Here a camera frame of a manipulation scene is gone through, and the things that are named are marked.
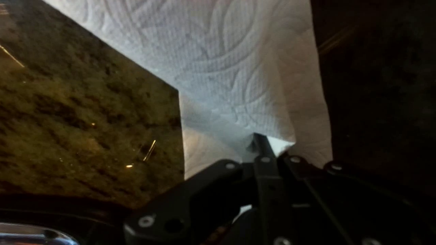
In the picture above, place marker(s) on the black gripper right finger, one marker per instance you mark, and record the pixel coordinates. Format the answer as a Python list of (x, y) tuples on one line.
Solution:
[(327, 208)]

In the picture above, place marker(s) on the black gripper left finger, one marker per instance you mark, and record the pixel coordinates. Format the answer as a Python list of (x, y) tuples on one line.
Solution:
[(205, 204)]

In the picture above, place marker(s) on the white paper napkin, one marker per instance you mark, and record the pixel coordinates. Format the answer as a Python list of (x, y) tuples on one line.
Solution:
[(226, 54)]

